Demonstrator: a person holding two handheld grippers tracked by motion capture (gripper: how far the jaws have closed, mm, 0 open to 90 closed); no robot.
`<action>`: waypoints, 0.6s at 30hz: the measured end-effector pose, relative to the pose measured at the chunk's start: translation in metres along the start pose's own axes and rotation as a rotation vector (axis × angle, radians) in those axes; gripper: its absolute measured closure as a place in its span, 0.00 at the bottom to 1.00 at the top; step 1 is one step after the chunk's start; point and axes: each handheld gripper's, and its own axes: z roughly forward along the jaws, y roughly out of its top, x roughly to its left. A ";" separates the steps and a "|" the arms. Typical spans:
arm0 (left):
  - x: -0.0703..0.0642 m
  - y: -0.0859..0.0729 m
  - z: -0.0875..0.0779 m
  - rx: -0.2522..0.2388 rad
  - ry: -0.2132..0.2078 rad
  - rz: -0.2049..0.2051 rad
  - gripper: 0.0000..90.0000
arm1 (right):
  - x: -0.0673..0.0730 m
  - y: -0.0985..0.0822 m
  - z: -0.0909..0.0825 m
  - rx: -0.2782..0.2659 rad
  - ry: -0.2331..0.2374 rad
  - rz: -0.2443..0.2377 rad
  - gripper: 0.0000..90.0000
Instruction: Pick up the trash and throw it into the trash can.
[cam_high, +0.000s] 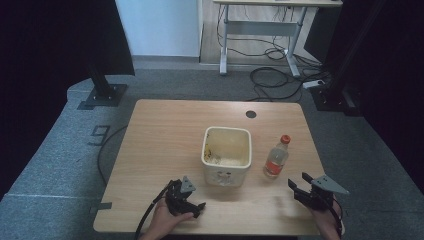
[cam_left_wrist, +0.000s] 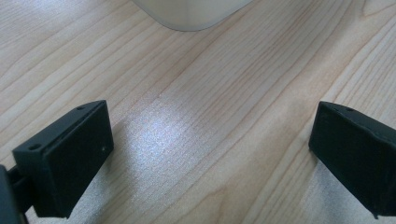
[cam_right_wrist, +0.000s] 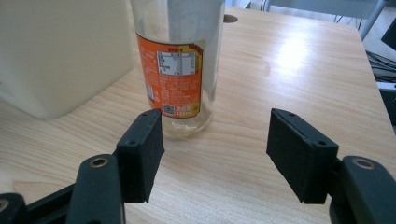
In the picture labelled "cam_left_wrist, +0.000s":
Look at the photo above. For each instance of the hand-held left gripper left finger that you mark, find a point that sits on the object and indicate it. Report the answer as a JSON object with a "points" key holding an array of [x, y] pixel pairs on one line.
{"points": [[68, 155]]}

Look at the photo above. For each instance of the white plastic container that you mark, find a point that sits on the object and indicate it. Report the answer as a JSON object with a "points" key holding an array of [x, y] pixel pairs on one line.
{"points": [[190, 14]]}

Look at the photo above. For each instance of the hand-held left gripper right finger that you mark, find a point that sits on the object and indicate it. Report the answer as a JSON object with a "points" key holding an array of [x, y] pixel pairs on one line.
{"points": [[351, 149]]}

